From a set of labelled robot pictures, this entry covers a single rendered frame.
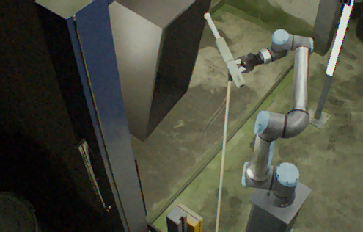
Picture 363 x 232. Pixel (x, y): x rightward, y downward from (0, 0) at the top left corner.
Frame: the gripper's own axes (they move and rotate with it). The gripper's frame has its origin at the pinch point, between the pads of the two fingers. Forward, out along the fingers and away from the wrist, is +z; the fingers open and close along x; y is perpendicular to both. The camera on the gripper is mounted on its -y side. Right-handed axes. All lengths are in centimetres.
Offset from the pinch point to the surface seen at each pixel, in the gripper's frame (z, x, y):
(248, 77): -53, 37, 166
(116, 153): 74, -28, -38
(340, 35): -103, 9, 55
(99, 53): 62, -4, -92
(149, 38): 36.0, 29.0, -15.2
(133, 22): 41, 40, -19
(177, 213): 58, -65, -71
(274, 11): -115, 96, 176
